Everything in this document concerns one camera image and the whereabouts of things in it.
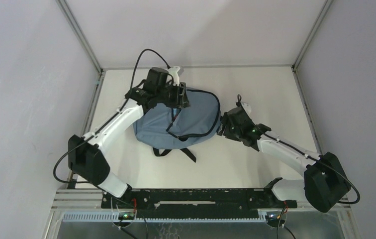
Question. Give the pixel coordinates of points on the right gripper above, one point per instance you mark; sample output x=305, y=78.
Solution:
x=224, y=121

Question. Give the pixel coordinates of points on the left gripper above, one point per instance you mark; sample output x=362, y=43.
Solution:
x=180, y=100

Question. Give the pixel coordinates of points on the blue-grey backpack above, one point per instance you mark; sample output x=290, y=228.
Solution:
x=193, y=125

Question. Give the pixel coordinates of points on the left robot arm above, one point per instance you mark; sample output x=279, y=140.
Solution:
x=87, y=154

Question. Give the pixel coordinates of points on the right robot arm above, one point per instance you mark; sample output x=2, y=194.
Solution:
x=323, y=181

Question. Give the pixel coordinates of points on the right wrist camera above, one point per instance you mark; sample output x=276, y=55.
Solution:
x=247, y=108

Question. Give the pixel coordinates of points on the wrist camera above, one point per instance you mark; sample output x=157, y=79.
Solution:
x=247, y=108
x=175, y=73

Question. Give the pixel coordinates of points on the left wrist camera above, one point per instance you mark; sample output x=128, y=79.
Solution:
x=175, y=73

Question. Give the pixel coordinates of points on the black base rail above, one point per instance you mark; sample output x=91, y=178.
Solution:
x=197, y=202

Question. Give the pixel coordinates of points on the white cable duct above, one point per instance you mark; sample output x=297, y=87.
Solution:
x=130, y=217

